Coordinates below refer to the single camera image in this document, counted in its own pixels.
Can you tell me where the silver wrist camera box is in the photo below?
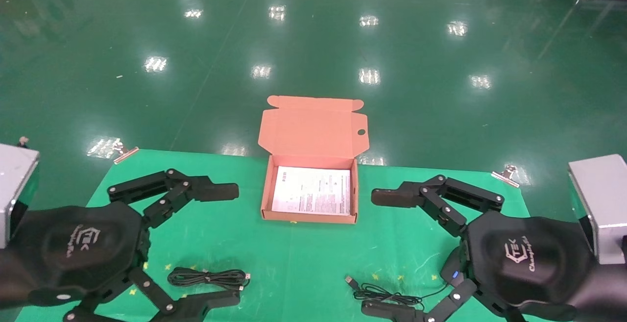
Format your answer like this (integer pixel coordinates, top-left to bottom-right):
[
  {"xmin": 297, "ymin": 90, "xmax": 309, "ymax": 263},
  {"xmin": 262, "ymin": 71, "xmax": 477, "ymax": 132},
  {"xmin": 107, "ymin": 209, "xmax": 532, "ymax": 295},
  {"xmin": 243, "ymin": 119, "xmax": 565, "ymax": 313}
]
[
  {"xmin": 0, "ymin": 143, "xmax": 40, "ymax": 249},
  {"xmin": 568, "ymin": 154, "xmax": 627, "ymax": 265}
]

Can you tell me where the black wired mouse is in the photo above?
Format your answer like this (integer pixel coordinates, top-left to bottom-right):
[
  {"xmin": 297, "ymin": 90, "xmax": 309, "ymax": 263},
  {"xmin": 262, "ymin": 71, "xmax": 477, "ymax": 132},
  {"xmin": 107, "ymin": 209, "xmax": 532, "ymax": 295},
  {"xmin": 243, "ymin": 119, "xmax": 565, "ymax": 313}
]
[{"xmin": 344, "ymin": 246, "xmax": 467, "ymax": 311}]

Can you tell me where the white printed leaflet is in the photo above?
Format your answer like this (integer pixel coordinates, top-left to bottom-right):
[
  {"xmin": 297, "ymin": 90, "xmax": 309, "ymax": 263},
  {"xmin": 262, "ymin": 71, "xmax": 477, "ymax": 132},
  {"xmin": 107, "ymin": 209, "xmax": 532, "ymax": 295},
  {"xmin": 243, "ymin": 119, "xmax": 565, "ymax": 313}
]
[{"xmin": 271, "ymin": 166, "xmax": 352, "ymax": 216}]

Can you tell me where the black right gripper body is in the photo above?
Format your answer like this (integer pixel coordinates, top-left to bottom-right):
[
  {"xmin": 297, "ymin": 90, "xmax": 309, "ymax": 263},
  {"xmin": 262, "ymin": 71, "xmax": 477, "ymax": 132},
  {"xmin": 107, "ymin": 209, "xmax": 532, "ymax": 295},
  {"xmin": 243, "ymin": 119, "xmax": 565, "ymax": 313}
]
[{"xmin": 462, "ymin": 211, "xmax": 627, "ymax": 322}]

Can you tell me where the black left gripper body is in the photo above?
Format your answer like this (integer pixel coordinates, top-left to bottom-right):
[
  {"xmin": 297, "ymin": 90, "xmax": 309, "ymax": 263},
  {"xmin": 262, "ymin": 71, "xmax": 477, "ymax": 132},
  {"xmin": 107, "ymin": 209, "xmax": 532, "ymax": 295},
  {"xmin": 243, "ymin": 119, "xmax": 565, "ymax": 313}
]
[{"xmin": 0, "ymin": 201, "xmax": 151, "ymax": 309}]

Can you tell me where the green table cloth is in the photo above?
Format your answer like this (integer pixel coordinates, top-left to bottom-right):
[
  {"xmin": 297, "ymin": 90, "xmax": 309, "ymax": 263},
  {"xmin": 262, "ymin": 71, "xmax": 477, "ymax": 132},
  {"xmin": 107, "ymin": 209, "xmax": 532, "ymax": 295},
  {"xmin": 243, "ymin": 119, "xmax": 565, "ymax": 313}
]
[{"xmin": 15, "ymin": 149, "xmax": 574, "ymax": 322}]

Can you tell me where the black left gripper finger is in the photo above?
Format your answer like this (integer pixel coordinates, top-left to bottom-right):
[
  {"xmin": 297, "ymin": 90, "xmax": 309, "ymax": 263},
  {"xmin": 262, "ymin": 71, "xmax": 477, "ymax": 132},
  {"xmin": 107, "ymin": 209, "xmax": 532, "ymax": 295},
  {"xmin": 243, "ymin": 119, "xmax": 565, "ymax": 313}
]
[
  {"xmin": 64, "ymin": 268, "xmax": 241, "ymax": 322},
  {"xmin": 107, "ymin": 168, "xmax": 240, "ymax": 229}
]

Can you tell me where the silver table clip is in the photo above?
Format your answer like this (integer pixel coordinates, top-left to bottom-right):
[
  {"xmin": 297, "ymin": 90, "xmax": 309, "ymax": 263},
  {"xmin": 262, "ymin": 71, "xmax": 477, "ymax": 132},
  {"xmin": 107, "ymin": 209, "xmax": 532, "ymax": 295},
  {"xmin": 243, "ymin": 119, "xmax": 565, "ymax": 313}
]
[
  {"xmin": 491, "ymin": 164, "xmax": 521, "ymax": 188},
  {"xmin": 113, "ymin": 138, "xmax": 140, "ymax": 165}
]

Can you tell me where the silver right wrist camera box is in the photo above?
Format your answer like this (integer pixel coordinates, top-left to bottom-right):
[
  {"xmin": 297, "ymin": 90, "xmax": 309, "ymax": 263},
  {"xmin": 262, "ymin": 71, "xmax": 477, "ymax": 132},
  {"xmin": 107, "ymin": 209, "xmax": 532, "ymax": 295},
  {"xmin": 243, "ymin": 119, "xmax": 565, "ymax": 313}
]
[{"xmin": 568, "ymin": 154, "xmax": 627, "ymax": 265}]

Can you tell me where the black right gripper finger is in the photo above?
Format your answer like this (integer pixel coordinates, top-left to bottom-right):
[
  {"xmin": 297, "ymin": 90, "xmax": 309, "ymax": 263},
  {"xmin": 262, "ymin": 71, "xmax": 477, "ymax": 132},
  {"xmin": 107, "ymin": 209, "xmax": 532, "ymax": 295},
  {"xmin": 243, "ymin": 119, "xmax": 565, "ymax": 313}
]
[
  {"xmin": 371, "ymin": 174, "xmax": 505, "ymax": 238},
  {"xmin": 361, "ymin": 278, "xmax": 479, "ymax": 322}
]

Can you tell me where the black data cable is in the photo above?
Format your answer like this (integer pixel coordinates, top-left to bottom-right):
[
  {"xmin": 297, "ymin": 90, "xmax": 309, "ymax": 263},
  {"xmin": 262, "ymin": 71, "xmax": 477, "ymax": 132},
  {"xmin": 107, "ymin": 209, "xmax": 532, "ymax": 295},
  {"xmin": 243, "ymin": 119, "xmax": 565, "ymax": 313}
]
[{"xmin": 167, "ymin": 267, "xmax": 251, "ymax": 293}]

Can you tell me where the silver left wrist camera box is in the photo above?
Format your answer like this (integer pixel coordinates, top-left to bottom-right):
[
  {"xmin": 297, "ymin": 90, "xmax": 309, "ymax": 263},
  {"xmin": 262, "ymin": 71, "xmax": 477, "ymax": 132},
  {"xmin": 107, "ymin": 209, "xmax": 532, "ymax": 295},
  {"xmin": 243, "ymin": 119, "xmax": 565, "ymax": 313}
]
[{"xmin": 0, "ymin": 143, "xmax": 40, "ymax": 249}]

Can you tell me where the orange cardboard box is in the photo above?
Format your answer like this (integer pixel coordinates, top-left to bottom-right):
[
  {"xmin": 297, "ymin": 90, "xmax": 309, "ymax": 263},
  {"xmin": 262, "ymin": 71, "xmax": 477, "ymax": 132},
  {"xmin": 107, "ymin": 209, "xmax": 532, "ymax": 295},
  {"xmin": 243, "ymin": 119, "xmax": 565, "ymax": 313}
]
[{"xmin": 258, "ymin": 95, "xmax": 369, "ymax": 224}]

